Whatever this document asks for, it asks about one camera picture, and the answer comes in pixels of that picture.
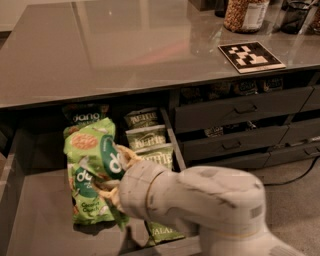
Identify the grey right lower drawer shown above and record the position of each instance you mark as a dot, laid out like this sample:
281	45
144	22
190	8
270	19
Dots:
292	154

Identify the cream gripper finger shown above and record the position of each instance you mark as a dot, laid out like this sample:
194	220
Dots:
111	195
127	157

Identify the grey bottom middle drawer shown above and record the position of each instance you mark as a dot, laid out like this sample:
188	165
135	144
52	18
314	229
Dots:
252	161

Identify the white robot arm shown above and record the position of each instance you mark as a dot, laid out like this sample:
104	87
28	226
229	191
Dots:
224	207

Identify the grey right middle drawer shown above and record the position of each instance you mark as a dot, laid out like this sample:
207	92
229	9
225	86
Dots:
302	130

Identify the rear Kettle chip bag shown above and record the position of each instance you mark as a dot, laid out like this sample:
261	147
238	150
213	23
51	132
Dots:
142	118

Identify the grey upper middle drawer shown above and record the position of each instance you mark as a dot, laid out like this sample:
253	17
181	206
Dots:
239	109

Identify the grey right upper drawer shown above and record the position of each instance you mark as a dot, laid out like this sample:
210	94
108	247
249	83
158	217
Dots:
313	102

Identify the green Dang rice chip bag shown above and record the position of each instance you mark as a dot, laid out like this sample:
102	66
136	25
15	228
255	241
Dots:
91	153

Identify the dark container on counter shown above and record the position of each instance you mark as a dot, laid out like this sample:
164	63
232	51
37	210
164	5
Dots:
296	12

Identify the glass jar of grains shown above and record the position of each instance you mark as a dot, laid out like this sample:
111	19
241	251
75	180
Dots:
245	16

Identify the front Kettle jalapeno chip bag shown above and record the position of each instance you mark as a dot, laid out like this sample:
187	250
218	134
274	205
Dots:
159	234

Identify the rear dark Dang chip bag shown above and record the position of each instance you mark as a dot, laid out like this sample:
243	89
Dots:
87	113

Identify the open grey top drawer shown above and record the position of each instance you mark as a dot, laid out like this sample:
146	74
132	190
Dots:
36	206

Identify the black white fiducial marker tile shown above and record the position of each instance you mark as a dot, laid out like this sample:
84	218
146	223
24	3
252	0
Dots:
250	57

